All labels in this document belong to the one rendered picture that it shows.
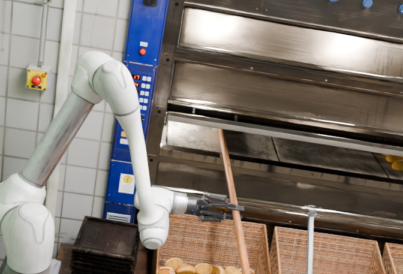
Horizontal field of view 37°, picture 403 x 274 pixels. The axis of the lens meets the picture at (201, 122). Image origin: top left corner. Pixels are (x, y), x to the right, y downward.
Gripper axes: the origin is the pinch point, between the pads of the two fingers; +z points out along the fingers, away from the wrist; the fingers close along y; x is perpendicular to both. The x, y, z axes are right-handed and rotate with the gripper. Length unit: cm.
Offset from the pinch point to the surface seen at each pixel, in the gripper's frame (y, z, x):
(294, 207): 2.7, 28.6, -16.3
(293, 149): 1, 39, -77
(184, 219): 37, -15, -50
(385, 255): 39, 92, -46
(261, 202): 2.7, 13.7, -16.3
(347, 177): 2, 63, -54
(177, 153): 3, -24, -54
